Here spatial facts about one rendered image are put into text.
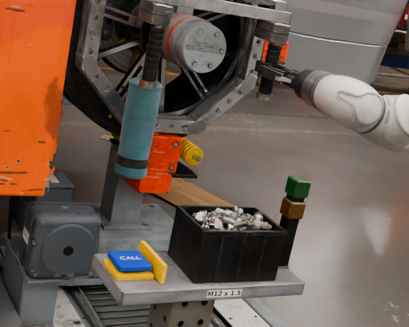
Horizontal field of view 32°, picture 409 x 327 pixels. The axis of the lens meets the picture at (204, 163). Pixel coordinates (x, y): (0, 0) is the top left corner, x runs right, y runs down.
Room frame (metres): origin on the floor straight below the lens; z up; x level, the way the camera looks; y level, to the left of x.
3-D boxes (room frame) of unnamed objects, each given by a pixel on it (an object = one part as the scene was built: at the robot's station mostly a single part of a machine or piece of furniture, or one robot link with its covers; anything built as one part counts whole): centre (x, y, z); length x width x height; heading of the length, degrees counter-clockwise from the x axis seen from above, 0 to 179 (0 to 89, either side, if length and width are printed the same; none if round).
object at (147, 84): (1.72, 0.17, 0.83); 0.04 x 0.04 x 0.16
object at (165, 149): (2.05, 0.17, 0.48); 0.16 x 0.12 x 0.17; 31
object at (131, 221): (2.16, 0.23, 0.32); 0.40 x 0.30 x 0.28; 121
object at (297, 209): (1.51, -0.21, 0.59); 0.04 x 0.04 x 0.04; 31
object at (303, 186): (1.51, -0.21, 0.64); 0.04 x 0.04 x 0.04; 31
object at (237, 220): (1.43, -0.08, 0.51); 0.20 x 0.14 x 0.13; 119
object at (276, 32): (1.92, -0.10, 0.93); 0.09 x 0.05 x 0.05; 31
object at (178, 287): (1.41, -0.04, 0.44); 0.43 x 0.17 x 0.03; 121
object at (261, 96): (1.90, -0.12, 0.83); 0.04 x 0.04 x 0.16
